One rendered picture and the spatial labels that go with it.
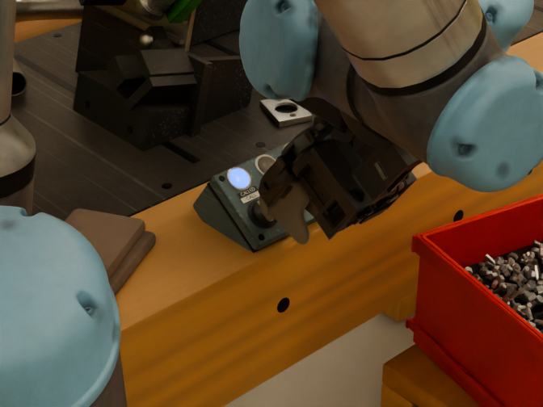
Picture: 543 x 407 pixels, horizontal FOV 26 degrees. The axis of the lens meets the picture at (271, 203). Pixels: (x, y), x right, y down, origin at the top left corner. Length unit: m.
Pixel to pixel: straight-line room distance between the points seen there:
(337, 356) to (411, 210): 1.19
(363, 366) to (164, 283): 1.35
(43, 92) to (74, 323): 0.85
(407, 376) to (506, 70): 0.51
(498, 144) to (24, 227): 0.25
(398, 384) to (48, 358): 0.61
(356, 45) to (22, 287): 0.21
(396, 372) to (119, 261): 0.28
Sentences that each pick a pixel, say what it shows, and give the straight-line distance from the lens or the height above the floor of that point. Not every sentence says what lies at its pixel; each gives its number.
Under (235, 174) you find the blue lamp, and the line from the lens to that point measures 1.08.
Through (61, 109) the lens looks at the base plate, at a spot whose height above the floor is 0.90.
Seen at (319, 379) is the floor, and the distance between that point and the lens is 2.32.
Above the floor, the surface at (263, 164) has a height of 0.95.
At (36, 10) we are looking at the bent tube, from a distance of 1.57.
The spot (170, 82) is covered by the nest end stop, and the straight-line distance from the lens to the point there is 1.23.
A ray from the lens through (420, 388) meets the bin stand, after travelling 1.09.
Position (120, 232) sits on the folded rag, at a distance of 1.05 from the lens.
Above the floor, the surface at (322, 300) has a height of 0.81.
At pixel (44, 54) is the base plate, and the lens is 1.47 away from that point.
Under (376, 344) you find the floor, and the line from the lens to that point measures 2.41.
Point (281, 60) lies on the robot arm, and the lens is 0.73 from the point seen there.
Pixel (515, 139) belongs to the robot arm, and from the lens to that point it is 0.65.
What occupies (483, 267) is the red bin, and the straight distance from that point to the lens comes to 1.11.
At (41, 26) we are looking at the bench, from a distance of 1.60.
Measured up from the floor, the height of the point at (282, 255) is 0.89.
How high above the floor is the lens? 1.50
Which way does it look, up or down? 32 degrees down
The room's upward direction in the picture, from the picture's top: straight up
